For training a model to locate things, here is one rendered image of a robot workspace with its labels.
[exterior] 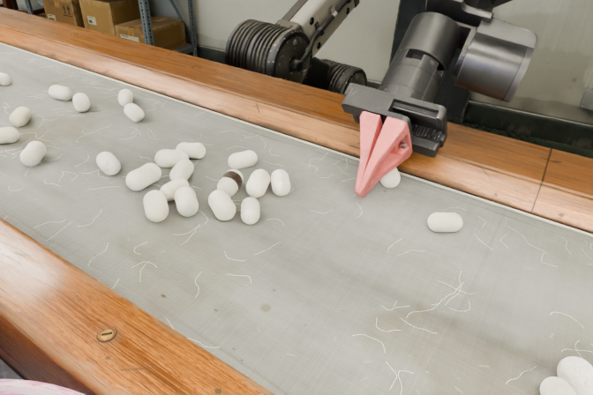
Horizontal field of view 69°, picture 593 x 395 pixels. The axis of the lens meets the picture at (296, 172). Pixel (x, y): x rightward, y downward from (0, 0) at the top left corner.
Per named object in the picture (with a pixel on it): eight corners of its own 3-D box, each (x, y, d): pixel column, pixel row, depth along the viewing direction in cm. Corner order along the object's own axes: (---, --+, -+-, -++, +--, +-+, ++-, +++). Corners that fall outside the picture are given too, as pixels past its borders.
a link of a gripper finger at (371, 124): (401, 200, 38) (440, 110, 40) (329, 174, 41) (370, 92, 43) (408, 222, 44) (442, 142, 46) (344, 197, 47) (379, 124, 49)
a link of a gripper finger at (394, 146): (375, 191, 39) (416, 103, 41) (307, 166, 42) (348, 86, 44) (386, 213, 45) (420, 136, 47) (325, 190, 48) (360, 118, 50)
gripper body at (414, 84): (439, 123, 40) (469, 57, 41) (340, 96, 44) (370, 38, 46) (440, 153, 45) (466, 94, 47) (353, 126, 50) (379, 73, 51)
